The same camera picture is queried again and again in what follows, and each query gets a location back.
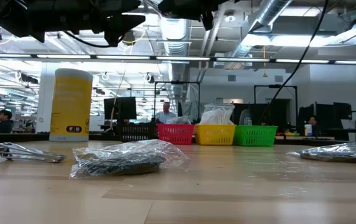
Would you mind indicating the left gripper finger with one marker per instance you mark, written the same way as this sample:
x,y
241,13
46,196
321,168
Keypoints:
x,y
122,28

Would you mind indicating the bagged black round disc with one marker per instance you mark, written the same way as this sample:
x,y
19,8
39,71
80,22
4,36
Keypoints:
x,y
119,161
336,153
181,120

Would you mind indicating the silver nail clipper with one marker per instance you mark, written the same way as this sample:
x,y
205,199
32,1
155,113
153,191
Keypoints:
x,y
25,153

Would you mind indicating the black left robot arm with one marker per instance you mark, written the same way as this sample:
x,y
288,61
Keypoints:
x,y
16,12

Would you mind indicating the long ceiling light strip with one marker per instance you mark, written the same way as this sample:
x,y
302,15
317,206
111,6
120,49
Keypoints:
x,y
243,59

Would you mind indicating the black computer monitor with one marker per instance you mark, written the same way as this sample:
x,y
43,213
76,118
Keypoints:
x,y
122,108

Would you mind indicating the yellow wipes canister white lid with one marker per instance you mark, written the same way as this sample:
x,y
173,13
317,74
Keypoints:
x,y
70,105

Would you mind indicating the person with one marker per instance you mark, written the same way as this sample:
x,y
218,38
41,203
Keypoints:
x,y
313,120
4,124
166,115

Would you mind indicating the black plastic basket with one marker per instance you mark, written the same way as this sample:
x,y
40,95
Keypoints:
x,y
137,133

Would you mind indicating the red plastic basket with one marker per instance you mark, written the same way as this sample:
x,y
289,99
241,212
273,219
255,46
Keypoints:
x,y
175,134

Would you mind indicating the grey office chair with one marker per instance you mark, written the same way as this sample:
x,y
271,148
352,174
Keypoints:
x,y
244,116

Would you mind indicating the yellow plastic basket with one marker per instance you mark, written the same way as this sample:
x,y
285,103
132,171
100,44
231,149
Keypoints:
x,y
215,135

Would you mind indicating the green plastic basket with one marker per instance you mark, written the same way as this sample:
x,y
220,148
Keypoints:
x,y
255,136

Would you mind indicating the black monitor row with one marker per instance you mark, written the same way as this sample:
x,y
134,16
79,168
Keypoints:
x,y
327,116

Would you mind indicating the silver round air duct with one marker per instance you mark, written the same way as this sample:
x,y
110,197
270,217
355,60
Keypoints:
x,y
175,31

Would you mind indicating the black metal stand frame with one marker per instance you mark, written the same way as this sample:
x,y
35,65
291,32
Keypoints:
x,y
290,86
178,82

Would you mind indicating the silver slanted air duct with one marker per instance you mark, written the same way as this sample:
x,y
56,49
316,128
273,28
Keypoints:
x,y
273,11

